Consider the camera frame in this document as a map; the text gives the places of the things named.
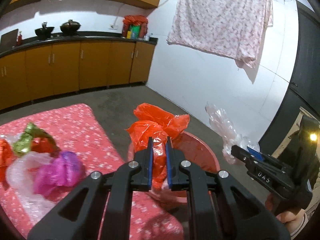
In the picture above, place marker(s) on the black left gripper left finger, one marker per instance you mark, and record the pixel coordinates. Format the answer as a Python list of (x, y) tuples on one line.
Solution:
[(100, 206)]

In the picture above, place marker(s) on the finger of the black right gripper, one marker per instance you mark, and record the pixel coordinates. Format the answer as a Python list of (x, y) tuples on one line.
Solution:
[(255, 153), (241, 154)]

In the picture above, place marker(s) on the black wok with lid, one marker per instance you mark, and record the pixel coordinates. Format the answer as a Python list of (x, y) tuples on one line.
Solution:
[(70, 28)]

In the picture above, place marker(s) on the beige wooden furniture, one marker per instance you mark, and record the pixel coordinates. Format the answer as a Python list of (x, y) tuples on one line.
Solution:
[(293, 130)]

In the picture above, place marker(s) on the red plastic basin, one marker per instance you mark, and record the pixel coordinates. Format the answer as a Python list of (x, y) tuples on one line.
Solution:
[(196, 151)]

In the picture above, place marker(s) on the red bottle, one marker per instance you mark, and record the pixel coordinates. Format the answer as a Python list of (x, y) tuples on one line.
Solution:
[(19, 39)]

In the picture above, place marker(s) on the clear white plastic bag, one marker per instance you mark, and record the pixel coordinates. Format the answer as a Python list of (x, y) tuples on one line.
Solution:
[(20, 175)]

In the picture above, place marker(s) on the red orange plastic bag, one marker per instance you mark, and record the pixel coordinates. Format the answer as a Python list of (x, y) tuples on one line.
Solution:
[(6, 158)]

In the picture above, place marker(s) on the wooden lower kitchen cabinets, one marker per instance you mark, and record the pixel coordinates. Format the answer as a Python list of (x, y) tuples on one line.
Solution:
[(65, 67)]

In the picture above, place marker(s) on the dark cutting board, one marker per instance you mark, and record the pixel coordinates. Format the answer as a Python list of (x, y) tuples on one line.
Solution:
[(8, 40)]

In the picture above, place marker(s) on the white mug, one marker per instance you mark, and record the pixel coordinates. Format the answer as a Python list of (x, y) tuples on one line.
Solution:
[(146, 37)]

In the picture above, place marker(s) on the pink floral hanging sheet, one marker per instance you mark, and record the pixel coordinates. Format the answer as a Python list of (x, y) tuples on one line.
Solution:
[(230, 28)]

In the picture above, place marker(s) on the red bag with groceries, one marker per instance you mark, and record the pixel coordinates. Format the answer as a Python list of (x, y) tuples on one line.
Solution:
[(135, 26)]

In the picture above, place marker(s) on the black wok left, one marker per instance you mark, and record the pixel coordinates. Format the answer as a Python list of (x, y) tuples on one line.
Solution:
[(44, 32)]

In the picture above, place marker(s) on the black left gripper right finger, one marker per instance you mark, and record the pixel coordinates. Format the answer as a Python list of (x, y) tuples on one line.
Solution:
[(219, 207)]

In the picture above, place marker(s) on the magenta plastic bag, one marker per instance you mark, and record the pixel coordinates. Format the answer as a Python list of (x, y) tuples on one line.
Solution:
[(64, 171)]

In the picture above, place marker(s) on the red floral tablecloth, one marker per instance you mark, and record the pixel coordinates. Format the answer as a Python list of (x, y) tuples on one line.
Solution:
[(74, 128)]

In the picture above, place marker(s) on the green gold paw bag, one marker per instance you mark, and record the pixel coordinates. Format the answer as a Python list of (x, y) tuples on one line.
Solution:
[(23, 145)]

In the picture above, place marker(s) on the right hand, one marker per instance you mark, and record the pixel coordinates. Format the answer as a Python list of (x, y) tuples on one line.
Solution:
[(294, 220)]

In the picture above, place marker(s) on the clear bubble wrap bag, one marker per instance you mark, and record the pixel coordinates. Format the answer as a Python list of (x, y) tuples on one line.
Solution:
[(222, 125)]

